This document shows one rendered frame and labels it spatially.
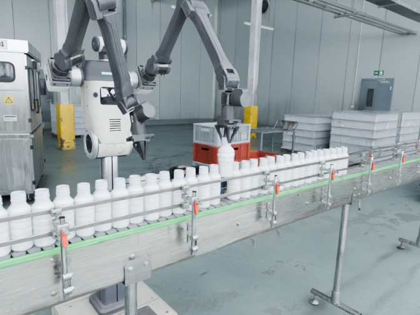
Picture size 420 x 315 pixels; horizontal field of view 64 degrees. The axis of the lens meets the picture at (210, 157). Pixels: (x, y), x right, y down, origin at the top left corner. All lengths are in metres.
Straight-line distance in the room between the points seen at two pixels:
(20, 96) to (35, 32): 8.86
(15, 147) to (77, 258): 3.74
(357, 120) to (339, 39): 5.54
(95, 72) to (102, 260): 0.97
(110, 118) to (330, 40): 11.67
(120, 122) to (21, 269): 0.91
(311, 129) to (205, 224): 7.22
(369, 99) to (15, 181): 10.20
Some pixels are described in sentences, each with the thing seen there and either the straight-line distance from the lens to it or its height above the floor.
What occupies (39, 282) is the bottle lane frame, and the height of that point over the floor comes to 0.91.
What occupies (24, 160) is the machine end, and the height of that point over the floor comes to 0.55.
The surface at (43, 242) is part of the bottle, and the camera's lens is 1.10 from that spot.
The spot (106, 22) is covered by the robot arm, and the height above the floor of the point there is 1.69.
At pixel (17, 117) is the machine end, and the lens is 4.74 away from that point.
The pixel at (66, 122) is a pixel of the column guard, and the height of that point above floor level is 0.67.
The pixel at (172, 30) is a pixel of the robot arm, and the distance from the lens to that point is 1.67.
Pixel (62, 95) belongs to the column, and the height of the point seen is 1.30.
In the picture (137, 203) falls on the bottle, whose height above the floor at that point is 1.08.
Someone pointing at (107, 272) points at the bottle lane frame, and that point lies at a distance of 1.20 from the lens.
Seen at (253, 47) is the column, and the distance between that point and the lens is 11.59.
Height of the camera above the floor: 1.45
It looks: 11 degrees down
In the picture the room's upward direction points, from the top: 2 degrees clockwise
